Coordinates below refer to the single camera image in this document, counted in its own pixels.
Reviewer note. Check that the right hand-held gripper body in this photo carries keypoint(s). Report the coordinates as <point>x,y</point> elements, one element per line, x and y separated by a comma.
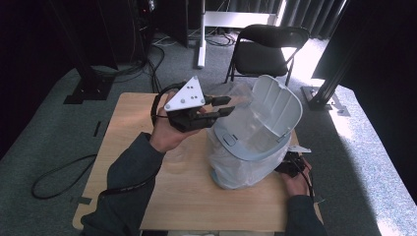
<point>290,165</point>

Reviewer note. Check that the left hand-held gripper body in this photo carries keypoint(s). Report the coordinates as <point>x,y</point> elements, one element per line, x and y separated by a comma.
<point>188,111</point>

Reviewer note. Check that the white grey lidded trash can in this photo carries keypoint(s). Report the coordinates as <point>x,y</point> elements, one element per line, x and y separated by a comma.
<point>259,111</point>

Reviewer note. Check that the clear plastic bin liner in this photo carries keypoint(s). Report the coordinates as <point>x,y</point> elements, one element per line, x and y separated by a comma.
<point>239,173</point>

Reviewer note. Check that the person's right hand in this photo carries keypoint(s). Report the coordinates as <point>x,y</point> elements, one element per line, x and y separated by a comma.
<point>296,185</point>

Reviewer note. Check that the person's left hand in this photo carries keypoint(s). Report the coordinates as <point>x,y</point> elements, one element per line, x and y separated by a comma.
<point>170,131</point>

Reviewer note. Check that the black folding chair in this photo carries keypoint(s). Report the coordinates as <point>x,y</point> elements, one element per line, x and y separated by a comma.
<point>259,55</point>

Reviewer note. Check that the black metal stand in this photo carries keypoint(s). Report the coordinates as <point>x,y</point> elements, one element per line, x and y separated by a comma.
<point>324,91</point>
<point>88,82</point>

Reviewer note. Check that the black tape strip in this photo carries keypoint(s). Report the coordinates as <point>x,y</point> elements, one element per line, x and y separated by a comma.
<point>97,129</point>

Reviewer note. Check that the grey curtain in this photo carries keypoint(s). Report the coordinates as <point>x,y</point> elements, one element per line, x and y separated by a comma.
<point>305,16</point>

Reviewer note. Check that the white desk frame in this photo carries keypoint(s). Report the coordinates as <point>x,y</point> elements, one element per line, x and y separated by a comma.
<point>201,39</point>

